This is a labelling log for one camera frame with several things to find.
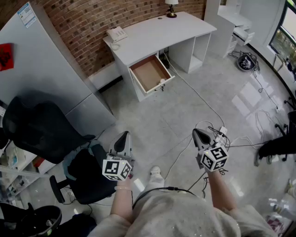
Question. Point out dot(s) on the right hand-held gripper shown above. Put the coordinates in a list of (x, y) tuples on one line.
[(208, 148)]

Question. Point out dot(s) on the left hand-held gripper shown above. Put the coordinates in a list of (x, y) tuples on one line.
[(120, 150)]

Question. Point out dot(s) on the wooden drawer with white front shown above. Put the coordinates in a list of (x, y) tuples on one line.
[(150, 72)]

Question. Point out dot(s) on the person's left forearm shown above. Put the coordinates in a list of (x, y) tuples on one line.
[(121, 203)]

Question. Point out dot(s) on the person's right forearm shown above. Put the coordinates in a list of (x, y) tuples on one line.
[(219, 192)]

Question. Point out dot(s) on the white power strip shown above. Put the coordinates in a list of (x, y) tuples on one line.
[(222, 133)]

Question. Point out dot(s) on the white paper sheet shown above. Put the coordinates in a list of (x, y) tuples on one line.
[(138, 184)]

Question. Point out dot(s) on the person's white shoe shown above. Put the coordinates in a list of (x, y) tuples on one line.
[(155, 170)]

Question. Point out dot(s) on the person's white trousers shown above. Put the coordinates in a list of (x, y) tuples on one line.
[(155, 182)]

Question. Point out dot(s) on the black swivel chair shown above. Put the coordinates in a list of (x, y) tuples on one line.
[(281, 129)]

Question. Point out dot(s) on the person's beige sweater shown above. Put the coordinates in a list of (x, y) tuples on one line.
[(175, 217)]

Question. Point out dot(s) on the black office chair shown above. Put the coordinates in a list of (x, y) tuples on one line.
[(41, 129)]

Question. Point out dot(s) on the black box under desk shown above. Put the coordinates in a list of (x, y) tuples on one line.
[(164, 63)]

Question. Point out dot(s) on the black chair wheel base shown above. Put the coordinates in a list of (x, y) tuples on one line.
[(291, 101)]

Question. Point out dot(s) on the black round bin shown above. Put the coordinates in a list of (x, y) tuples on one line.
[(39, 220)]

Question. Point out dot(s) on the grey refrigerator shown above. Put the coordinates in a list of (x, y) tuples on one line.
[(46, 69)]

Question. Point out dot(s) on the white desk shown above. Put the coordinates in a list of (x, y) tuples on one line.
[(162, 34)]

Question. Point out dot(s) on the white shelf unit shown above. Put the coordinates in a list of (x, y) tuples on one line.
[(222, 25)]

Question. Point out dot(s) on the dark framed window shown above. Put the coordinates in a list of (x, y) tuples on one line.
[(285, 39)]

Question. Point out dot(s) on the table lamp with white shade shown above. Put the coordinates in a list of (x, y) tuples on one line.
[(171, 9)]

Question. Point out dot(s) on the red paper decoration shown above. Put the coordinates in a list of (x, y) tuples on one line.
[(5, 56)]

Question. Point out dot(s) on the blue and white label sticker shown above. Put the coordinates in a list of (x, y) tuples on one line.
[(26, 15)]

